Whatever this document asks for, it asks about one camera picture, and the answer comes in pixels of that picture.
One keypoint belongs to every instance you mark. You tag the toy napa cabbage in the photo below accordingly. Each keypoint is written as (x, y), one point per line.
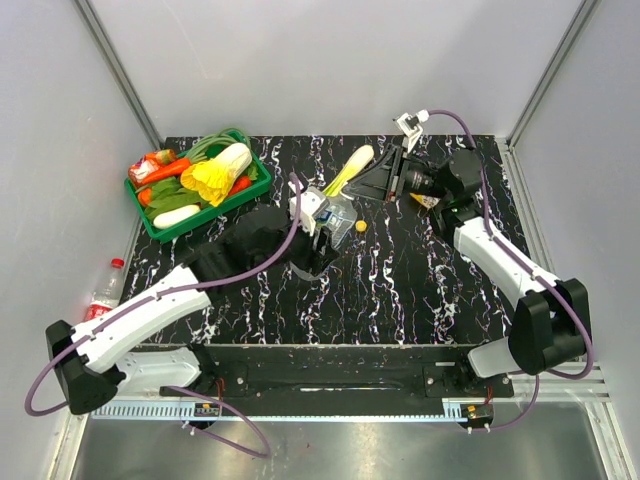
(214, 178)

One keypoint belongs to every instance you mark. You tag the green beans bundle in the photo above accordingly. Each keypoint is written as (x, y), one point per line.
(211, 145)

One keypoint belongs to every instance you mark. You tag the orange tomato piece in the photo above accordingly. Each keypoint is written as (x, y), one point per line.
(145, 197)

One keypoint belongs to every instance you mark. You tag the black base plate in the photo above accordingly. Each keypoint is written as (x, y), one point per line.
(432, 371)

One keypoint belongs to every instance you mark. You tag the orange juice bottle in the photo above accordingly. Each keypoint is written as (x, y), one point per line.
(427, 202)

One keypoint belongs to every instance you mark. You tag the toy green onion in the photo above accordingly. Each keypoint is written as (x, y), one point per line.
(358, 161)

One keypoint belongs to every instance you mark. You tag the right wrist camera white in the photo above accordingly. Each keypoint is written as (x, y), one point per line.
(411, 125)

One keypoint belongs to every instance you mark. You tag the green plastic basket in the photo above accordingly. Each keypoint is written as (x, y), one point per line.
(259, 187)

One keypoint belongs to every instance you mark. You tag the black marble mat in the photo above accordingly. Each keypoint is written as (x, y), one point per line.
(394, 283)

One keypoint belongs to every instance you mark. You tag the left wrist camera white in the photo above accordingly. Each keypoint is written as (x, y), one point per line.
(313, 203)

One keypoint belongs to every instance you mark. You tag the white toy radish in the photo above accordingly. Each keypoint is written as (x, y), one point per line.
(171, 218)

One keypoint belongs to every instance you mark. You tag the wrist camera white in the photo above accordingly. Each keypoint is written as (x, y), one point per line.
(313, 203)
(411, 125)

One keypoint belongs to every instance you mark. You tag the clear bottle blue cap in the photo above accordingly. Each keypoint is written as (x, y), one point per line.
(339, 217)

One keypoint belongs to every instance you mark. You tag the long orange carrot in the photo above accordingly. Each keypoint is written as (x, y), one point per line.
(175, 168)

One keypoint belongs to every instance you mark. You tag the red snack packet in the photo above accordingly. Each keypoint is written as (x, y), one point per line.
(150, 163)

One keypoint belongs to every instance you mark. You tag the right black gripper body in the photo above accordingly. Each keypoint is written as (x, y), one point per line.
(420, 178)

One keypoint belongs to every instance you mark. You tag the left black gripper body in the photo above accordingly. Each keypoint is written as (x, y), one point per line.
(303, 253)

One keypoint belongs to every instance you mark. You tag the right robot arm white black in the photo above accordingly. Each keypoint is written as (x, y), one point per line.
(551, 321)

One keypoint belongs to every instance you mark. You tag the small orange carrot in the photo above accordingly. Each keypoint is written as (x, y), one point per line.
(241, 184)

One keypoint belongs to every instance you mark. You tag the water bottle red cap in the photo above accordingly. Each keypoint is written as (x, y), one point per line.
(107, 294)

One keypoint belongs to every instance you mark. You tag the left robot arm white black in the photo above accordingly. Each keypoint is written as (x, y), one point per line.
(88, 359)

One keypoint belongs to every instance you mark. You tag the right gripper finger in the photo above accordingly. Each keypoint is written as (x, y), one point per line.
(386, 164)
(366, 189)

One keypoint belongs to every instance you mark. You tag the green leafy vegetable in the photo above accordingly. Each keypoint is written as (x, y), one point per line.
(168, 195)

